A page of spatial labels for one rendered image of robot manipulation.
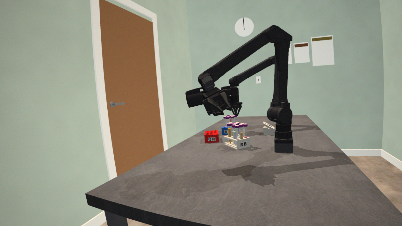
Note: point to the white test tube rack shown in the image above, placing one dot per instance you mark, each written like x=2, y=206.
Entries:
x=240, y=144

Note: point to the red tube rack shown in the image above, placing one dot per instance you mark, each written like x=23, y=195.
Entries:
x=211, y=136

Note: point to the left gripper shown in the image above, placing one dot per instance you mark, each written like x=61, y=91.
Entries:
x=217, y=103

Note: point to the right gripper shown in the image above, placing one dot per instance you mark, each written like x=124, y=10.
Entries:
x=235, y=106

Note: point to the blue test tube rack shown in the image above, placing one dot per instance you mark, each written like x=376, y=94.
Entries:
x=224, y=131

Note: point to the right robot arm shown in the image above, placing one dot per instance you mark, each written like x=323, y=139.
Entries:
x=236, y=80

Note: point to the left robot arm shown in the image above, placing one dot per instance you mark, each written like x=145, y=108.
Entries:
x=281, y=114

